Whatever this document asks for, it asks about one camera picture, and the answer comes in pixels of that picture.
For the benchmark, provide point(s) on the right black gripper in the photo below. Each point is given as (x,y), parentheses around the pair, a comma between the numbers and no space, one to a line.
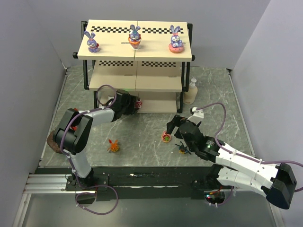
(175,124)

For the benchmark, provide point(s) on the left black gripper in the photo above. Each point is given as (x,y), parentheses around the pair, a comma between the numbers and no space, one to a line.
(131,104)

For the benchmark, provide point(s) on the purple bunny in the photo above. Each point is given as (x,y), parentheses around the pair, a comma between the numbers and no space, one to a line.
(176,44)
(134,37)
(93,46)

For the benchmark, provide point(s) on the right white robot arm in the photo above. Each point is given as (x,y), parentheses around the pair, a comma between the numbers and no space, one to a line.
(275,182)

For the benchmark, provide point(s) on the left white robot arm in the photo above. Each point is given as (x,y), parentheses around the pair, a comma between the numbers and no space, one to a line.
(72,133)

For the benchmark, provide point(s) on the beige three-tier shelf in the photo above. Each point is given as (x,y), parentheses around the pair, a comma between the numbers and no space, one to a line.
(153,73)

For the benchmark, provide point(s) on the pink strawberry tart toy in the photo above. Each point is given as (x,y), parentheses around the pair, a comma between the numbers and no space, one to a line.
(165,137)

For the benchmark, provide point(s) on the black dragon toy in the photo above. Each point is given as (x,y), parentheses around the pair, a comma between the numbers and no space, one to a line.
(182,148)

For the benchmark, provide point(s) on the cream pump bottle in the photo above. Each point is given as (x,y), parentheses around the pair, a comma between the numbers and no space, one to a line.
(190,95)

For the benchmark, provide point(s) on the orange fox toy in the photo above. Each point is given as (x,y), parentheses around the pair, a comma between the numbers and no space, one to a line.
(114,146)

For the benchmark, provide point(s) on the green and brown plush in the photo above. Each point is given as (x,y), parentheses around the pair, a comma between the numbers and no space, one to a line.
(52,144)

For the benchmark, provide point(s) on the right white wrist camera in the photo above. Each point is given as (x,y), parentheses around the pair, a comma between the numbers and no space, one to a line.
(197,115)

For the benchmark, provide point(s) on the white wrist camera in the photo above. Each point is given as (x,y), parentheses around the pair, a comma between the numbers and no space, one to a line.
(108,100)
(197,115)

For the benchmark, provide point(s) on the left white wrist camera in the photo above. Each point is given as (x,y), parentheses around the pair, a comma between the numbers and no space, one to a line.
(108,100)

